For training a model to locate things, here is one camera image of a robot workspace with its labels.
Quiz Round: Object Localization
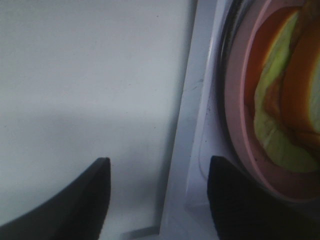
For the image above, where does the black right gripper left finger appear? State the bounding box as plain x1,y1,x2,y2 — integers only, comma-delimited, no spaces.
0,157,111,240

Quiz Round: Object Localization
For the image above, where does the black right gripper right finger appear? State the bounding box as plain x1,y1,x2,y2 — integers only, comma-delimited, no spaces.
207,156,320,240

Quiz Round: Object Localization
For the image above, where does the pink round plate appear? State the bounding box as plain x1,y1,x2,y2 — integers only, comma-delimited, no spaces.
224,0,320,203

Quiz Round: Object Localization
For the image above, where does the sandwich with lettuce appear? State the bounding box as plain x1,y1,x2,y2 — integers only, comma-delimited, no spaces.
244,6,320,173

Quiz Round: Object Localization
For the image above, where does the white microwave oven body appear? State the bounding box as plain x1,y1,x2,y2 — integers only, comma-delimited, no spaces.
119,0,320,240

